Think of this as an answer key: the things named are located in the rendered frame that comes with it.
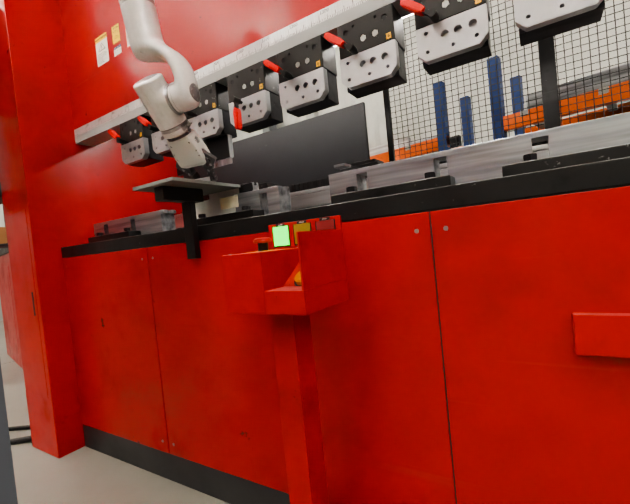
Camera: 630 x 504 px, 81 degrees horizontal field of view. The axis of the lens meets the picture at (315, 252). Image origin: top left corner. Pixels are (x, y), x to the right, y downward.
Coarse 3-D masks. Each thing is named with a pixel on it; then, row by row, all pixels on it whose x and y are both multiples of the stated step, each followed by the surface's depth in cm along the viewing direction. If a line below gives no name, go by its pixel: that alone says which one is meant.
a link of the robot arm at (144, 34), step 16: (128, 0) 96; (144, 0) 97; (128, 16) 97; (144, 16) 97; (128, 32) 98; (144, 32) 97; (160, 32) 101; (144, 48) 98; (160, 48) 96; (176, 64) 96; (176, 80) 97; (192, 80) 99; (176, 96) 98; (192, 96) 99
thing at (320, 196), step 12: (540, 156) 97; (444, 168) 110; (300, 192) 138; (312, 192) 136; (324, 192) 132; (300, 204) 138; (312, 204) 135; (324, 204) 133; (180, 216) 174; (180, 228) 176
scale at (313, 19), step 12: (348, 0) 94; (360, 0) 92; (324, 12) 98; (336, 12) 96; (300, 24) 102; (312, 24) 100; (276, 36) 106; (288, 36) 104; (252, 48) 111; (264, 48) 109; (228, 60) 116; (204, 72) 122; (120, 108) 148; (132, 108) 144; (96, 120) 157; (108, 120) 153; (84, 132) 163
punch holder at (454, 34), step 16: (416, 0) 85; (432, 0) 83; (448, 0) 82; (464, 0) 80; (416, 16) 86; (448, 16) 82; (464, 16) 80; (480, 16) 78; (416, 32) 86; (432, 32) 84; (448, 32) 83; (464, 32) 80; (480, 32) 79; (432, 48) 84; (448, 48) 82; (464, 48) 81; (480, 48) 81; (432, 64) 87; (448, 64) 87; (464, 64) 88
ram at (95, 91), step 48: (96, 0) 151; (192, 0) 123; (240, 0) 112; (288, 0) 103; (336, 0) 96; (384, 0) 89; (192, 48) 124; (240, 48) 114; (288, 48) 105; (96, 96) 156; (96, 144) 171
